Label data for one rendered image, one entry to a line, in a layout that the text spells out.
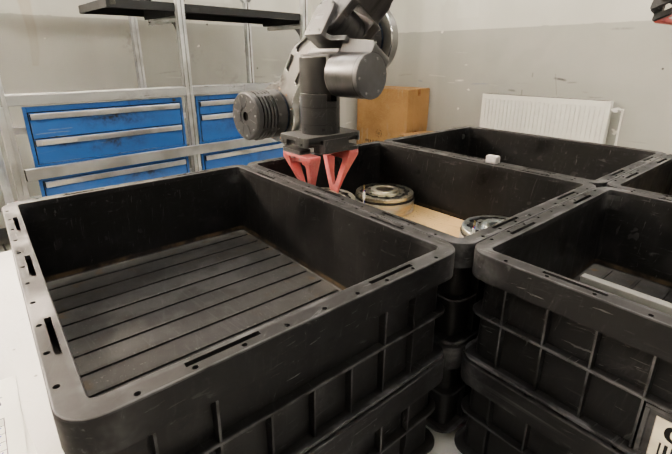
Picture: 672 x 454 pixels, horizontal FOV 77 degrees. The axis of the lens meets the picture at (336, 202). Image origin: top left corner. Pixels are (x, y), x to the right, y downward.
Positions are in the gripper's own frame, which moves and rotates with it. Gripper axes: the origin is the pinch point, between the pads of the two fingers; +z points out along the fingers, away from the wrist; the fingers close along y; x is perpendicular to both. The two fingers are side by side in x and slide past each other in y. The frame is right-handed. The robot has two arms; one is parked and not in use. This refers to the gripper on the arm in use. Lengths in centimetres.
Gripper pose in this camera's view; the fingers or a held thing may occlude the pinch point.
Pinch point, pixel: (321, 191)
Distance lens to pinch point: 65.0
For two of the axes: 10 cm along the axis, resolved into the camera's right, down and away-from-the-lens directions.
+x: -6.4, -2.5, 7.3
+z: 0.1, 9.5, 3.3
